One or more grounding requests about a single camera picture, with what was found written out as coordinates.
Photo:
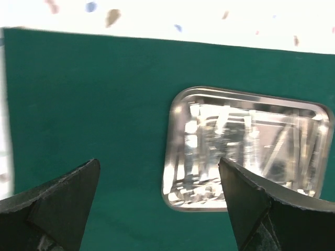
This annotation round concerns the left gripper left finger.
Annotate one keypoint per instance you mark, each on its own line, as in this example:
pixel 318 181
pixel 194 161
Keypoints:
pixel 51 216

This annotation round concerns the steel forceps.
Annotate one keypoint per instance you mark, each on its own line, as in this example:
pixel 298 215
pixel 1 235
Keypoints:
pixel 303 146

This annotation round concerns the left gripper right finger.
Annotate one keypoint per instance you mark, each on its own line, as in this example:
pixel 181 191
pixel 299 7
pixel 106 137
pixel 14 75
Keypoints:
pixel 267 216

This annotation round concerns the dark green surgical cloth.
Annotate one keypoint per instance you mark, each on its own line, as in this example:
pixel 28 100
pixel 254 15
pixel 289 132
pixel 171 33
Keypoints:
pixel 72 98

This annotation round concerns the stainless steel tray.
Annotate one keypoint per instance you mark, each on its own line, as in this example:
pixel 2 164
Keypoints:
pixel 196 102

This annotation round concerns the steel tweezers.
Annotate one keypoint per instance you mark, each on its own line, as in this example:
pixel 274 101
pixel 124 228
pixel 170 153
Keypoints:
pixel 277 144

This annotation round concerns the steel surgical scissors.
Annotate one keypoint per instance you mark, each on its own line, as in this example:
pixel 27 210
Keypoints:
pixel 233 134

